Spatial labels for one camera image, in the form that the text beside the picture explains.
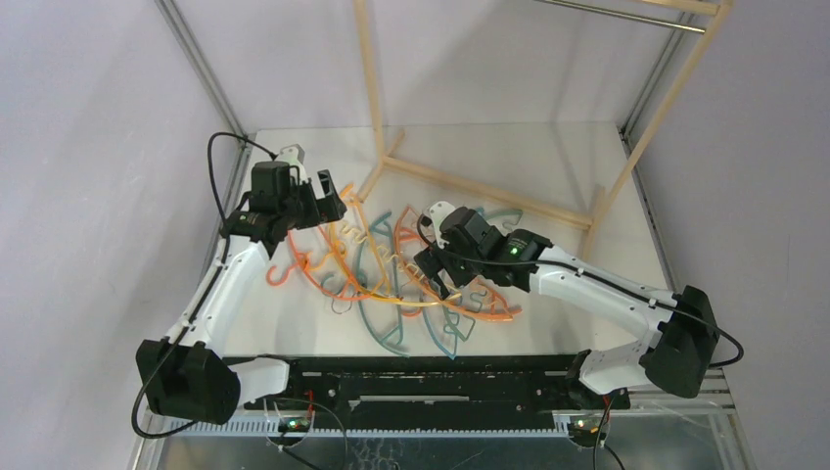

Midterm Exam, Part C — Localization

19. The wooden clothes rack frame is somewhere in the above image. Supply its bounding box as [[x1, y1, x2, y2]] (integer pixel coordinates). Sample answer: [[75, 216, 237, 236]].
[[352, 1, 734, 258]]

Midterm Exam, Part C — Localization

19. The right circuit board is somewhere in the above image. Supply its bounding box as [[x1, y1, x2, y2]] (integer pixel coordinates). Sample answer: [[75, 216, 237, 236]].
[[568, 416, 608, 447]]

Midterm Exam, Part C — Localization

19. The right aluminium frame post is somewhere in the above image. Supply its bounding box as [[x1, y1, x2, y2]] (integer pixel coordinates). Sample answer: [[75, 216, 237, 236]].
[[619, 28, 696, 288]]

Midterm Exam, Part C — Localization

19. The orange plastic hanger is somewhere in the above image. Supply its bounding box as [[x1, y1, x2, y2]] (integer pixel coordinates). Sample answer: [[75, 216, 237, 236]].
[[373, 228, 523, 322], [264, 228, 369, 302]]

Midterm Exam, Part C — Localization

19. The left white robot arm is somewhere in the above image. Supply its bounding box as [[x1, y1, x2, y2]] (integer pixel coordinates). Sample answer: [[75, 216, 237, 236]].
[[136, 161, 346, 425]]

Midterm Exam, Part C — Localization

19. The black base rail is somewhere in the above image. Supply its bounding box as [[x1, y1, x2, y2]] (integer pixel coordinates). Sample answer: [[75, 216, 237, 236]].
[[242, 354, 630, 433]]

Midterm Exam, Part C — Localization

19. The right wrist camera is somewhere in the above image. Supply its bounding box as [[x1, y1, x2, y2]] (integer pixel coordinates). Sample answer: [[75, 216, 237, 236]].
[[426, 201, 456, 235]]

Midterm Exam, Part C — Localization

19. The circuit board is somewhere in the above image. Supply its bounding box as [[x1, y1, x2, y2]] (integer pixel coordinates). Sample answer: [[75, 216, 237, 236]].
[[276, 415, 314, 437], [568, 416, 608, 447]]

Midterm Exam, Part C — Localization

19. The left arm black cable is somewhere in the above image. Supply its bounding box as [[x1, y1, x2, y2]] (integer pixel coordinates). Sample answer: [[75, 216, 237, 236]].
[[130, 131, 280, 441]]

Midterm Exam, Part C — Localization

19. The left circuit board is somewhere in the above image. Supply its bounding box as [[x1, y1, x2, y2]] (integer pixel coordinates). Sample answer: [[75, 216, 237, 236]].
[[276, 415, 314, 437]]

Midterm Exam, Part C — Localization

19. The yellow-orange plastic hanger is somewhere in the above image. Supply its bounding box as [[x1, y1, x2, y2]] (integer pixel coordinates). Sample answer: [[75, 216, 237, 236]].
[[323, 182, 399, 305]]

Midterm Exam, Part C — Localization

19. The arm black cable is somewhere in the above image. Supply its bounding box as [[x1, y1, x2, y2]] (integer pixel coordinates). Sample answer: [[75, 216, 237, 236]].
[[418, 220, 746, 371], [130, 131, 280, 441]]

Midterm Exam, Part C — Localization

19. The pale yellow wavy hanger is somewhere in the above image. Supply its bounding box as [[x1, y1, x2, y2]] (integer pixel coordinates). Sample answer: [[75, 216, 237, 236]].
[[371, 229, 424, 310]]

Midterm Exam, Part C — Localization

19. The metal hanging rod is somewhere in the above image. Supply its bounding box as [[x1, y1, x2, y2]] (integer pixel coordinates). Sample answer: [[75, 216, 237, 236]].
[[538, 0, 707, 34]]

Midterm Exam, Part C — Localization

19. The teal plastic hanger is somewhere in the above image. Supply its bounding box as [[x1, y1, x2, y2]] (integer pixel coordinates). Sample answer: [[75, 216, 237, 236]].
[[341, 211, 418, 357]]

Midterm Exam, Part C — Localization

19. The left aluminium frame post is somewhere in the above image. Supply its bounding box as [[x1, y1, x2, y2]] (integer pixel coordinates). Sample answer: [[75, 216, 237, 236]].
[[154, 0, 254, 274]]

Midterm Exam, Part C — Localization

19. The blue wavy hanger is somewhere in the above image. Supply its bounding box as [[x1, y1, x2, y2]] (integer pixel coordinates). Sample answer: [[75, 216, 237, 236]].
[[405, 289, 477, 360]]

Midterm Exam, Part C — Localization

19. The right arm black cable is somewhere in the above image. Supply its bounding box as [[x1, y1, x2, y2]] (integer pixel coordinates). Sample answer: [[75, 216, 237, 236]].
[[418, 220, 746, 371]]

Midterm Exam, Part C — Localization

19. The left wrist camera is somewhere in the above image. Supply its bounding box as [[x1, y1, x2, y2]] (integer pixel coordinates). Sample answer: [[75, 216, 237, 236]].
[[275, 144, 305, 166]]

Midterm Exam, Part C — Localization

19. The light orange wavy hanger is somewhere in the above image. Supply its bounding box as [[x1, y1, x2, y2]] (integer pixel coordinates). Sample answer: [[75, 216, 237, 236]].
[[392, 205, 460, 306]]

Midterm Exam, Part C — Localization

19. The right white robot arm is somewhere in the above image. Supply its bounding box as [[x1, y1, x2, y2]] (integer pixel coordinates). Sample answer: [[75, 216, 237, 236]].
[[414, 201, 725, 407]]

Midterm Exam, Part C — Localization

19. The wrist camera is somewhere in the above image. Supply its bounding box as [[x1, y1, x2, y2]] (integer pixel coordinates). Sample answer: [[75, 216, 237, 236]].
[[275, 144, 305, 166], [426, 201, 456, 235]]

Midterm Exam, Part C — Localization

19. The aluminium frame post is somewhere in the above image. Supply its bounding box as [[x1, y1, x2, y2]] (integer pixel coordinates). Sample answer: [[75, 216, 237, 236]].
[[619, 28, 696, 288], [154, 0, 254, 274]]

